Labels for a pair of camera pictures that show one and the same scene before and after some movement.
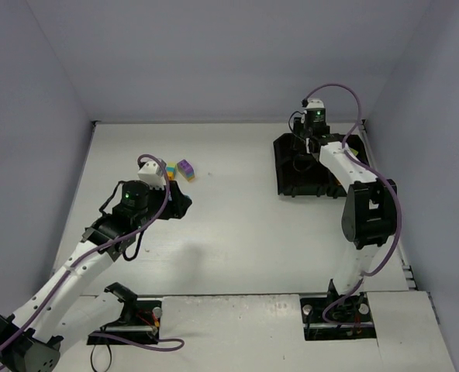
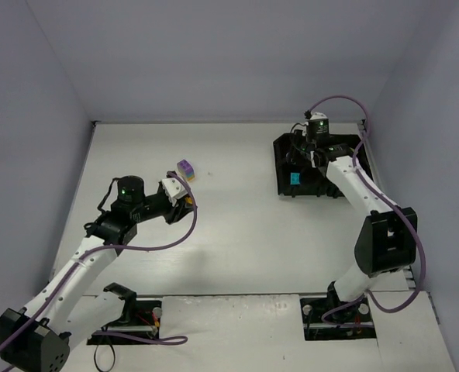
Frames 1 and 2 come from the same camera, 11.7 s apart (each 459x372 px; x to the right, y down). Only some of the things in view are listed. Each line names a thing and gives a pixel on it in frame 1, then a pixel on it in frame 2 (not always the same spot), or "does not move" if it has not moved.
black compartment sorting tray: [299, 172] does not move
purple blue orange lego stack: [186, 169] does not move
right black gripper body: [298, 129] to [297, 151]
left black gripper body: [179, 203] does not move
